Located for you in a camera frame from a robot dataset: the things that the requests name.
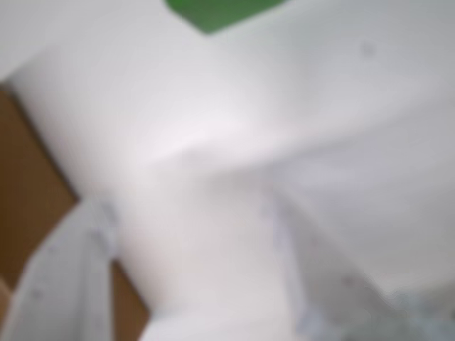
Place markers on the brown cardboard box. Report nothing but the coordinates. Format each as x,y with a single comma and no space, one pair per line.
28,177

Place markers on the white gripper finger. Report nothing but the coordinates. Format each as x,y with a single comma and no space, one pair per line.
64,284
320,277

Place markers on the green cube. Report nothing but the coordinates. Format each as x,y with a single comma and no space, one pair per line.
220,14

